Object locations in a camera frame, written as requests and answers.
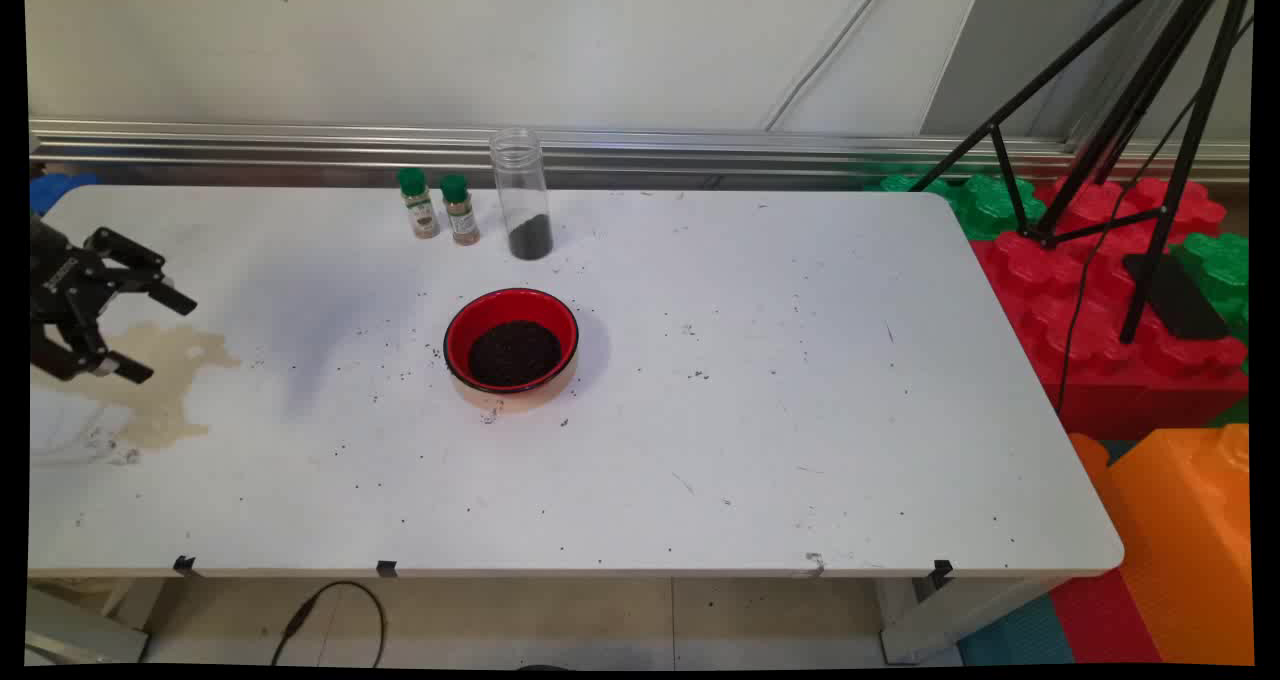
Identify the red floor mat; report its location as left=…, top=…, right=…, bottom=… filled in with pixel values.
left=1050, top=568, right=1166, bottom=666

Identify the grey metal beam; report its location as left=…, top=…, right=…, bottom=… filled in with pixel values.
left=28, top=585, right=151, bottom=666

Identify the black tripod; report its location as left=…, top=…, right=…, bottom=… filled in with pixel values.
left=908, top=0, right=1254, bottom=345

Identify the clear plastic jar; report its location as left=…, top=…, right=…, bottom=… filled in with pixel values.
left=489, top=128, right=554, bottom=262

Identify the red bowl with black seeds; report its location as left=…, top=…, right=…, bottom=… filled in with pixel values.
left=442, top=287, right=581, bottom=413

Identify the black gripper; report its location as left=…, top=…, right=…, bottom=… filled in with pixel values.
left=28, top=215, right=198, bottom=385

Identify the blue object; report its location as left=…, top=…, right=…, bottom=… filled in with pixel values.
left=30, top=170, right=101, bottom=216

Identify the white table leg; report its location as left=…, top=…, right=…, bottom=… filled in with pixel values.
left=880, top=572, right=1071, bottom=666

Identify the aluminium wall rail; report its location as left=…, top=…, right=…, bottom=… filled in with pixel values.
left=30, top=118, right=1251, bottom=183

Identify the green foam building block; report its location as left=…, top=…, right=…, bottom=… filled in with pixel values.
left=1170, top=232, right=1251, bottom=346
left=865, top=170, right=1046, bottom=241

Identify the black floor cable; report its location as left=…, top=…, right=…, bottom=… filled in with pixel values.
left=270, top=580, right=393, bottom=669

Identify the orange foam building block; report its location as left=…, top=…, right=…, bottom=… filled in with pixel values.
left=1068, top=423, right=1254, bottom=666

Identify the green-capped spice bottle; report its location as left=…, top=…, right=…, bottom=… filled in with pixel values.
left=396, top=168, right=441, bottom=240
left=440, top=174, right=481, bottom=247

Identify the teal floor mat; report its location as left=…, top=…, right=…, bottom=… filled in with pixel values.
left=958, top=592, right=1076, bottom=666

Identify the thin black tripod cable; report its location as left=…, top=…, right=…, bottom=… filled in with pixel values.
left=1055, top=15, right=1254, bottom=416

